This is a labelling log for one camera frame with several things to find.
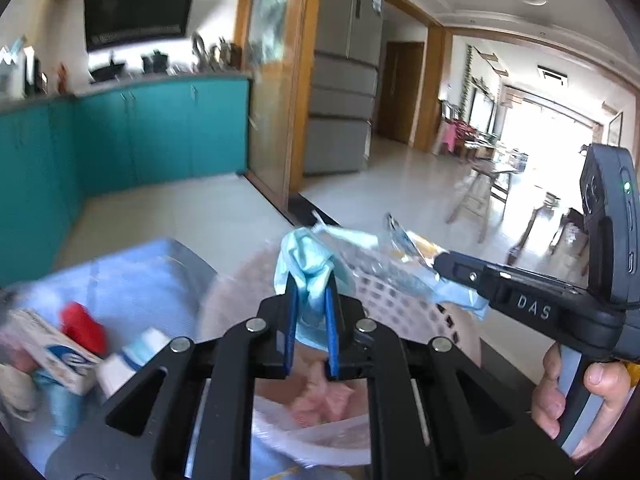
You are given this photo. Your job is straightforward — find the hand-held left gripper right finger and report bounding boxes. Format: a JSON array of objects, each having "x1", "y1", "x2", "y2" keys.
[{"x1": 324, "y1": 284, "x2": 576, "y2": 480}]

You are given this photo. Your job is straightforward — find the blue face mask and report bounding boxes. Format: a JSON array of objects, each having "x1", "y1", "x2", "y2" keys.
[
  {"x1": 274, "y1": 225, "x2": 381, "y2": 352},
  {"x1": 395, "y1": 274, "x2": 490, "y2": 322}
]

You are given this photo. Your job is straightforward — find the steel faucet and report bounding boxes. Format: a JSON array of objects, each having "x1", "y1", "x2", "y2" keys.
[{"x1": 192, "y1": 32, "x2": 209, "y2": 72}]

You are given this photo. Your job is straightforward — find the dark door mat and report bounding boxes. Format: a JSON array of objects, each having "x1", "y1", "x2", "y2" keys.
[{"x1": 287, "y1": 192, "x2": 342, "y2": 229}]

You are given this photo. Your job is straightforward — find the brown wooden door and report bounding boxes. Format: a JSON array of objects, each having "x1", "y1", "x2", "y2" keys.
[{"x1": 375, "y1": 40, "x2": 426, "y2": 147}]

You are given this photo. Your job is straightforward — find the white box with blue print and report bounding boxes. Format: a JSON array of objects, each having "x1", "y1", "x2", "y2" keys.
[{"x1": 6, "y1": 307, "x2": 104, "y2": 397}]

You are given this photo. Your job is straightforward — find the silver refrigerator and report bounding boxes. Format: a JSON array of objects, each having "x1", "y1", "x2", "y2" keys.
[{"x1": 303, "y1": 0, "x2": 386, "y2": 177}]

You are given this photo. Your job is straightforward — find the wooden stool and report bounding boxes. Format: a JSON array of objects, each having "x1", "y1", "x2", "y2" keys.
[{"x1": 446, "y1": 160, "x2": 517, "y2": 244}]

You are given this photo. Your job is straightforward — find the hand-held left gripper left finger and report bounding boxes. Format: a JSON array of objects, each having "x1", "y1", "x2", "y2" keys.
[{"x1": 45, "y1": 275, "x2": 301, "y2": 480}]

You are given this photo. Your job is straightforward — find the clear plastic wrapper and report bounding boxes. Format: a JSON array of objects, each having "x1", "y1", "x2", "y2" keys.
[{"x1": 384, "y1": 213, "x2": 453, "y2": 270}]

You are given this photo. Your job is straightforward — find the black cooking pot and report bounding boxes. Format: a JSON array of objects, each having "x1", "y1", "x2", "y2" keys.
[{"x1": 141, "y1": 50, "x2": 171, "y2": 75}]

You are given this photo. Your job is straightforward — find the white tube with blue band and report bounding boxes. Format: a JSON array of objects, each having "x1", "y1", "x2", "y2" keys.
[{"x1": 96, "y1": 327, "x2": 174, "y2": 402}]

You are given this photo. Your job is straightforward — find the pink plastic mesh basket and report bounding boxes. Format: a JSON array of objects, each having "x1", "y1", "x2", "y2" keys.
[{"x1": 200, "y1": 244, "x2": 485, "y2": 480}]

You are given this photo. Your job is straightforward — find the black wok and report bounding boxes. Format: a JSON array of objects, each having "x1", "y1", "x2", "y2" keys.
[{"x1": 90, "y1": 52, "x2": 129, "y2": 84}]

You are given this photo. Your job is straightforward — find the red cloth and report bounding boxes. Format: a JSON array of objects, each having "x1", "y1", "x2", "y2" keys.
[{"x1": 60, "y1": 301, "x2": 109, "y2": 362}]

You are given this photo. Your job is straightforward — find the teal kitchen cabinets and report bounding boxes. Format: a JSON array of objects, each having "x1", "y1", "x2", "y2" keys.
[{"x1": 0, "y1": 77, "x2": 252, "y2": 286}]

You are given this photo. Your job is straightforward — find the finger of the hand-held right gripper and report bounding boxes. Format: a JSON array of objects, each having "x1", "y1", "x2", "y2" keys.
[{"x1": 432, "y1": 251, "x2": 494, "y2": 294}]

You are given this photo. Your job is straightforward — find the black range hood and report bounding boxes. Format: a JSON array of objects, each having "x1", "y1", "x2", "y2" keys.
[{"x1": 83, "y1": 0, "x2": 200, "y2": 54}]

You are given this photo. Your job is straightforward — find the clear plastic bag liner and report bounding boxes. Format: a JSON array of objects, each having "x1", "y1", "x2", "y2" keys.
[{"x1": 252, "y1": 394, "x2": 372, "y2": 470}]

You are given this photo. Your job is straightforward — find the green vine garland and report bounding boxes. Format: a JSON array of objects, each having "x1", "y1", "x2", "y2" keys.
[{"x1": 459, "y1": 44, "x2": 474, "y2": 122}]

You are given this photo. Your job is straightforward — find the person's right hand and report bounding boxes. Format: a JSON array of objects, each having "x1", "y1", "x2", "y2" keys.
[{"x1": 531, "y1": 344, "x2": 633, "y2": 463}]

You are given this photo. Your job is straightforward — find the wood framed glass door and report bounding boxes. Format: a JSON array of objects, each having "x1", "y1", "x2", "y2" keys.
[{"x1": 238, "y1": 0, "x2": 327, "y2": 213}]

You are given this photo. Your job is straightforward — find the pink crumpled tissue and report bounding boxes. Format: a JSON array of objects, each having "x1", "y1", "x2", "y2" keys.
[{"x1": 289, "y1": 364, "x2": 357, "y2": 422}]

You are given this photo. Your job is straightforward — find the blue woven mat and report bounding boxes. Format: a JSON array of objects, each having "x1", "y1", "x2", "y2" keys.
[{"x1": 0, "y1": 237, "x2": 222, "y2": 480}]

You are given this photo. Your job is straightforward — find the pink plastic bag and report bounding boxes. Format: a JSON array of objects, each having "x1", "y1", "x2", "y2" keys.
[{"x1": 0, "y1": 327, "x2": 39, "y2": 374}]

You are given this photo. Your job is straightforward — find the dark wooden table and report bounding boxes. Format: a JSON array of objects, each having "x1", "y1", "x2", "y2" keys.
[{"x1": 507, "y1": 190, "x2": 591, "y2": 267}]

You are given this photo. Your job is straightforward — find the beige crumpled cloth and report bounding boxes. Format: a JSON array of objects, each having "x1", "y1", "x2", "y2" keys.
[{"x1": 0, "y1": 362, "x2": 40, "y2": 422}]

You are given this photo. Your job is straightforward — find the ceiling air vent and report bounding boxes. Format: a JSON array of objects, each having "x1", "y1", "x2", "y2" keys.
[{"x1": 537, "y1": 64, "x2": 570, "y2": 87}]

